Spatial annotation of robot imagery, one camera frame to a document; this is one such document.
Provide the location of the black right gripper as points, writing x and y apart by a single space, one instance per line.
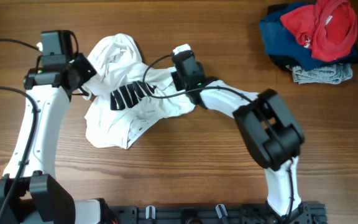
177 81

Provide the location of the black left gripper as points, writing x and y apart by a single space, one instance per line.
84 69

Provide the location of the white t-shirt with black print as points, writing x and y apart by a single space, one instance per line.
127 96

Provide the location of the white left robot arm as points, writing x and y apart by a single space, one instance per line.
29 192

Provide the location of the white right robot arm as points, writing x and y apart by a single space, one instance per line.
269 131

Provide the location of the dark blue garment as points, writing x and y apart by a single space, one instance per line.
287 43

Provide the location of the grey denim garment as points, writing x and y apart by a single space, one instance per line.
330 74

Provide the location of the red garment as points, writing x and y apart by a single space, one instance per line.
329 28

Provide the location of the black garment under pile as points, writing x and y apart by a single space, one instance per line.
278 60

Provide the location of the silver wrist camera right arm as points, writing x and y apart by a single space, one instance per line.
183 57

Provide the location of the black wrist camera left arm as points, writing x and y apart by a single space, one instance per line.
57 47

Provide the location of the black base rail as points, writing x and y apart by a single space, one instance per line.
305 213

